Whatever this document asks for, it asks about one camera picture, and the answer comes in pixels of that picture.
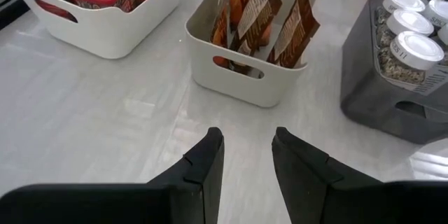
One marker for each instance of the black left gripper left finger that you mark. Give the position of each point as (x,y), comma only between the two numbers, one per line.
(140,203)

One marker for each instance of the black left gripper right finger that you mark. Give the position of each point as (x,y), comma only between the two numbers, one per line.
(332,196)

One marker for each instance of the grey translucent plastic bin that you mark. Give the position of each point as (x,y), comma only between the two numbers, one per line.
(367,105)

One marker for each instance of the white plastic bin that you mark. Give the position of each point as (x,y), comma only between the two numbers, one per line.
(105,38)

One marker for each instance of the beige plastic bin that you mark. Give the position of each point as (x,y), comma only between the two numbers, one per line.
(245,91)

